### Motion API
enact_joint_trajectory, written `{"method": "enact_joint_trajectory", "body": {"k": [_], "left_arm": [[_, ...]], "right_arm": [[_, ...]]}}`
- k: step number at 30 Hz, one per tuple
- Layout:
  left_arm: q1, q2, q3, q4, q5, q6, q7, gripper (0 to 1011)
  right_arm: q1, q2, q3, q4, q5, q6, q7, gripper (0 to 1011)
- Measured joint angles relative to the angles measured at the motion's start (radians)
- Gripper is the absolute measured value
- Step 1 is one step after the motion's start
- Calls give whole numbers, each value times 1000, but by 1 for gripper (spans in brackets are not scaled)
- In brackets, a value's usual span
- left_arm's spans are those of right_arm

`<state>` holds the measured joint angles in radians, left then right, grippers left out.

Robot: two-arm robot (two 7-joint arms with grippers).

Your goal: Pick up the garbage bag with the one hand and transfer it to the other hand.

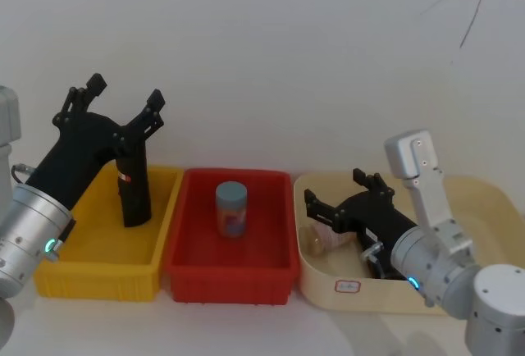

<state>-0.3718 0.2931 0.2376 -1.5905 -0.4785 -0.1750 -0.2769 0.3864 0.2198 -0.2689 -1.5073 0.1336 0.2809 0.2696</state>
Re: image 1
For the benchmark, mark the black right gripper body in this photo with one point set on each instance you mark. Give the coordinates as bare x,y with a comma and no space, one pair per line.
377,216

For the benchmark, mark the cream oval tray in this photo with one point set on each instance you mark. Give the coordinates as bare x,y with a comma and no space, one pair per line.
484,216

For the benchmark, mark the clear jar with grey-blue lid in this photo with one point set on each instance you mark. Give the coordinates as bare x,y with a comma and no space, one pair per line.
231,212

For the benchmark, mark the black tool with red switch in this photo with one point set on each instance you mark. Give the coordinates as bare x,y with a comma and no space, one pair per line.
135,196

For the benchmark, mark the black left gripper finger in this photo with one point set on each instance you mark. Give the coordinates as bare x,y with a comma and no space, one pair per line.
143,124
78,99

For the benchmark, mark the small white tray label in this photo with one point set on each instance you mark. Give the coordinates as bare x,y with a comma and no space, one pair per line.
347,286

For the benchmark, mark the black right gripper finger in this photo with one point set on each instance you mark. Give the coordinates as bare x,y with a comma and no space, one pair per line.
320,210
377,185

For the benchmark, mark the yellow plastic bin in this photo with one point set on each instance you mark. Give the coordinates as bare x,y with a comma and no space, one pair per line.
102,249

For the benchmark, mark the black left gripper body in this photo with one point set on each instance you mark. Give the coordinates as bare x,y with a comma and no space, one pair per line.
78,147

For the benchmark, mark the red plastic bin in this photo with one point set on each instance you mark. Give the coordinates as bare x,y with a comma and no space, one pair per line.
229,257

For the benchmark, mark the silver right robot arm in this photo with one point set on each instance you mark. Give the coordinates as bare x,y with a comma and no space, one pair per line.
435,266

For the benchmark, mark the clear pinkish plastic cup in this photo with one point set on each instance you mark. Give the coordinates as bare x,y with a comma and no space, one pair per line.
324,241

